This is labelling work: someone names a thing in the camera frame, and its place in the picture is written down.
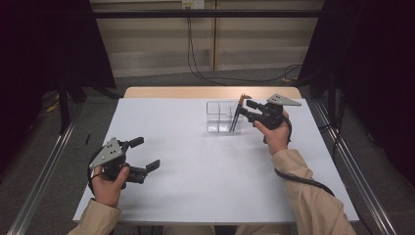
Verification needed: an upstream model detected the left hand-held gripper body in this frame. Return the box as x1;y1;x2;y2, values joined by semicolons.
88;137;149;191

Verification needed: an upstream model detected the right hand-held gripper cable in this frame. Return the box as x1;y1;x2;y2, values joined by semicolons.
273;116;337;198

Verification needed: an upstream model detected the person's right leg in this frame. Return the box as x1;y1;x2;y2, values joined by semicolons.
234;224;292;235

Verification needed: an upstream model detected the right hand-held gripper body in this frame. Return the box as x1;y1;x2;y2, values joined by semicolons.
243;93;302;131

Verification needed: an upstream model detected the hand-held gripper cable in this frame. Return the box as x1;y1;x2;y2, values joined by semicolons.
273;116;337;198
86;146;103;194

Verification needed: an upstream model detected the white table cover sheet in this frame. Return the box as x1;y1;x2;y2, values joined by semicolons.
71;97;360;224

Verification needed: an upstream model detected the black frame bar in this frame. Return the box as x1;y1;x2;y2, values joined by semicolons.
91;9;324;20

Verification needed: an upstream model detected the black floor cable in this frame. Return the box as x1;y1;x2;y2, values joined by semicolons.
186;16;304;83
187;16;229;87

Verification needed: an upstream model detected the clear acrylic pen holder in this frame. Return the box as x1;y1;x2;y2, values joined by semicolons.
206;100;246;133

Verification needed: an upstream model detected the black metal stand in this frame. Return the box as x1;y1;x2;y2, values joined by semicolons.
58;76;72;134

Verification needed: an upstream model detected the aluminium rail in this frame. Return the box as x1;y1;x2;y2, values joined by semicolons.
6;106;86;235
312;100;398;235

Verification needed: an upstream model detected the person's left leg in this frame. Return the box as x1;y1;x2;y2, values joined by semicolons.
161;224;216;235

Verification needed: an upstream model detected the person's left hand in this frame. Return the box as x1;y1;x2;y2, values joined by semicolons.
91;164;131;209

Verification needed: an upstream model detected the left hand-held gripper cable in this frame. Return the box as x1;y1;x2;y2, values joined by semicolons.
86;146;103;194

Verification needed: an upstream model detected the person's leg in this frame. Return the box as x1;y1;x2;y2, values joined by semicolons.
161;224;216;235
234;224;292;235

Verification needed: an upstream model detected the black pencil with orange end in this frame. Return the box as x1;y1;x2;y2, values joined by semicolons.
232;93;247;132
229;94;244;132

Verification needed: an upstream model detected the white wall outlet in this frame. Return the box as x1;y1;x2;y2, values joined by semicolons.
181;0;206;10

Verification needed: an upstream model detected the person's right hand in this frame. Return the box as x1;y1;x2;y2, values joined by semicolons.
254;110;292;157

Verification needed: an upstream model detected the black curtain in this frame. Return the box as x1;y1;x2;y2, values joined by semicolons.
0;0;116;170
298;0;415;179

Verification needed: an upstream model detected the wooden table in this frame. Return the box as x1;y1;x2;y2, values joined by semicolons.
122;85;302;100

